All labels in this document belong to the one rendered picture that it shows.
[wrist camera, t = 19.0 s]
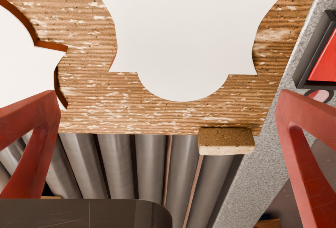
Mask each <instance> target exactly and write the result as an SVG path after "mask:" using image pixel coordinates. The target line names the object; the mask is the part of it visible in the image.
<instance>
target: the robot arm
mask: <svg viewBox="0 0 336 228"><path fill-rule="evenodd" d="M274 116H275V121H276V126H277V130H278V135H279V139H280V144H281V148H282V152H283V156H284V159H285V163H286V167H287V170H288V174H289V177H290V181H291V184H292V188H293V191H294V195H295V199H296V202H297V206H298V209H299V213H300V216H301V220H302V223H303V227H304V228H336V193H335V191H334V190H333V188H332V187H331V185H330V184H329V182H328V181H327V179H326V178H325V176H324V174H323V173H322V171H321V169H320V167H319V165H318V163H317V161H316V159H315V156H314V154H313V152H312V150H311V148H310V145H309V143H308V141H307V139H306V137H305V134H304V132H303V129H304V130H306V131H307V132H309V133H310V134H312V135H313V136H315V137H316V138H318V139H319V140H320V141H322V142H323V143H325V144H326V145H328V146H329V147H331V148H332V149H334V150H335V151H336V108H335V107H333V106H330V105H327V104H325V103H322V102H320V101H317V100H314V99H312V98H309V97H306V96H304V95H301V94H299V93H296V92H293V91H291V90H288V89H282V90H281V92H280V94H279V98H278V102H277V106H276V110H275V115H274ZM61 117H62V114H61V110H60V106H59V102H58V98H57V94H56V92H55V91H54V90H46V91H44V92H41V93H39V94H36V95H33V96H31V97H28V98H26V99H23V100H20V101H18V102H15V103H13V104H10V105H7V106H5V107H2V108H0V151H2V150H3V149H5V148H6V147H8V146H9V145H11V144H12V143H13V142H15V141H16V140H18V139H19V138H21V137H22V136H24V135H25V134H26V133H28V132H29V131H31V130H32V129H33V133H32V135H31V137H30V139H29V142H28V144H27V146H26V148H25V150H24V153H23V155H22V157H21V159H20V161H19V164H18V166H17V168H16V170H15V172H14V173H13V175H12V177H11V178H10V180H9V181H8V183H7V184H6V186H5V187H4V189H3V190H2V192H1V193H0V228H173V218H172V216H171V214H170V212H169V211H168V210H167V209H166V208H165V207H164V206H162V205H160V204H158V203H156V202H153V201H149V200H141V199H41V196H42V192H43V189H44V185H45V181H46V178H47V174H48V171H49V167H50V164H51V160H52V157H53V153H54V149H55V145H56V140H57V136H58V131H59V126H60V122H61Z"/></svg>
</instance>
